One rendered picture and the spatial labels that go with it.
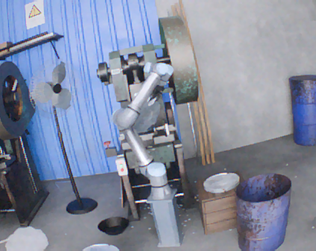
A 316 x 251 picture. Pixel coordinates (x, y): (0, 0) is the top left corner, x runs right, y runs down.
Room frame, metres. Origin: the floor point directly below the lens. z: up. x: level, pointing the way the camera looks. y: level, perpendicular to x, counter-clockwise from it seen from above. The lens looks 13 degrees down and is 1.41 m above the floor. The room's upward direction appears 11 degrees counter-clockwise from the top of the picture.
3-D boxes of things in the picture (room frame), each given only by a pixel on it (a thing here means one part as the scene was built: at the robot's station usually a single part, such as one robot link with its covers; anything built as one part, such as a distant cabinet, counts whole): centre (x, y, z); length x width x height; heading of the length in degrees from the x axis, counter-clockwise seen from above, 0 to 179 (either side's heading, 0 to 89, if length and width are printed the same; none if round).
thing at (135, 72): (2.82, 0.10, 1.27); 0.21 x 0.12 x 0.34; 0
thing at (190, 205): (2.96, -0.16, 0.45); 0.92 x 0.12 x 0.90; 0
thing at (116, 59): (2.96, 0.10, 0.83); 0.79 x 0.43 x 1.34; 0
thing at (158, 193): (2.05, 0.06, 0.50); 0.15 x 0.15 x 0.10
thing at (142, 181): (2.83, 0.10, 0.31); 0.43 x 0.42 x 0.01; 90
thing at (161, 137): (2.82, 0.10, 0.68); 0.45 x 0.30 x 0.06; 90
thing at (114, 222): (2.35, 0.54, 0.04); 0.30 x 0.30 x 0.07
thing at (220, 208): (2.21, -0.41, 0.18); 0.40 x 0.38 x 0.35; 178
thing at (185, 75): (2.92, -0.23, 1.33); 1.03 x 0.28 x 0.82; 0
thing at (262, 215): (1.72, -0.61, 0.24); 0.42 x 0.42 x 0.48
